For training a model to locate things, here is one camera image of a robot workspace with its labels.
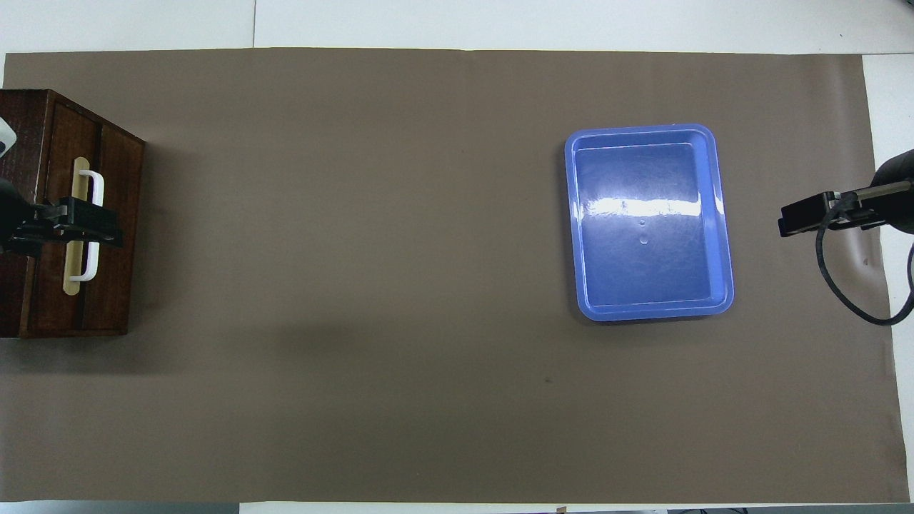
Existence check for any brown paper table mat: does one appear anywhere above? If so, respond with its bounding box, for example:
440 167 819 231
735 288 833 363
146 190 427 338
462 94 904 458
0 47 911 504

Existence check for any dark wooden drawer cabinet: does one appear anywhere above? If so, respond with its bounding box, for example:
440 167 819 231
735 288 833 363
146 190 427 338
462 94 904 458
0 89 146 339

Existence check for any wooden drawer with white handle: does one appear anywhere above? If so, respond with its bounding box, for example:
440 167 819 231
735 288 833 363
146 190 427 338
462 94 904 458
51 106 106 333

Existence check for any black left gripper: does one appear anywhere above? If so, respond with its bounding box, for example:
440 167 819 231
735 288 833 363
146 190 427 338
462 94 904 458
7 196 124 258

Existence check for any blue plastic tray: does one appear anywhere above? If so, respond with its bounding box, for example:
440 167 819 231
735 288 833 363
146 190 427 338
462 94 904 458
564 124 735 322

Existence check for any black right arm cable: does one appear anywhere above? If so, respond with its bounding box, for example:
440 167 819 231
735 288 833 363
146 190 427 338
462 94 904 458
816 191 914 327

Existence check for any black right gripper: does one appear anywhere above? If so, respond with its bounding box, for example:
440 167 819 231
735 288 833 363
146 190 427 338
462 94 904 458
778 187 886 238

